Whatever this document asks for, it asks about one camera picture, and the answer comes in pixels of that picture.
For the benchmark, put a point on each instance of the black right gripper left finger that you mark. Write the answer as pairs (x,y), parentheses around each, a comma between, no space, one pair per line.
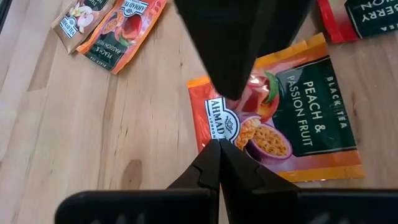
(205,177)

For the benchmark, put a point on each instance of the red strawberry tea bag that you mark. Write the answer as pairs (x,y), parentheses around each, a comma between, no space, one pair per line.
(373,18)

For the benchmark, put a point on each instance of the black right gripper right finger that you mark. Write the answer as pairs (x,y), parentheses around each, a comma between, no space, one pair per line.
(248,193)

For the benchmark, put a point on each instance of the orange peach tea bag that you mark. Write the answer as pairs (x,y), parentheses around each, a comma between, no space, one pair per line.
(124,37)
(311,124)

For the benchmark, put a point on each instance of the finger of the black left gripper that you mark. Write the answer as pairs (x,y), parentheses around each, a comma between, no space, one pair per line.
(230,46)

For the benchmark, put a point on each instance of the beige apple tea bag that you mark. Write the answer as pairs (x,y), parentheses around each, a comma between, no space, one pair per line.
(77,21)

